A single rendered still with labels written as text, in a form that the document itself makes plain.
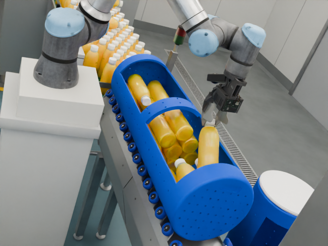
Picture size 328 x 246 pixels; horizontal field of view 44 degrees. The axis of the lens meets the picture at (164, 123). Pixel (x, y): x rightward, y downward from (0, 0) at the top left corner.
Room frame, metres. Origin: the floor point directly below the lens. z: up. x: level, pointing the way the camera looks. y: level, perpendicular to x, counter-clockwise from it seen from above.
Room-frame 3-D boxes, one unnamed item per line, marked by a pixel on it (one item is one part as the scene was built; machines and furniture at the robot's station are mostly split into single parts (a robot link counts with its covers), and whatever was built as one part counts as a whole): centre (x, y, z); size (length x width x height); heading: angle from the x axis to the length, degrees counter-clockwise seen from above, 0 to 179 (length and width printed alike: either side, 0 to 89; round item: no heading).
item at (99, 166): (1.77, 0.24, 0.31); 0.06 x 0.06 x 0.63; 29
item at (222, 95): (1.22, -0.16, 1.42); 0.09 x 0.08 x 0.12; 30
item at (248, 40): (1.23, -0.15, 1.58); 0.09 x 0.08 x 0.11; 77
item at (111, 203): (1.83, 0.12, 0.31); 0.06 x 0.06 x 0.63; 29
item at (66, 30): (1.23, 0.40, 1.40); 0.13 x 0.12 x 0.14; 167
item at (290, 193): (1.41, -0.58, 1.03); 0.28 x 0.28 x 0.01
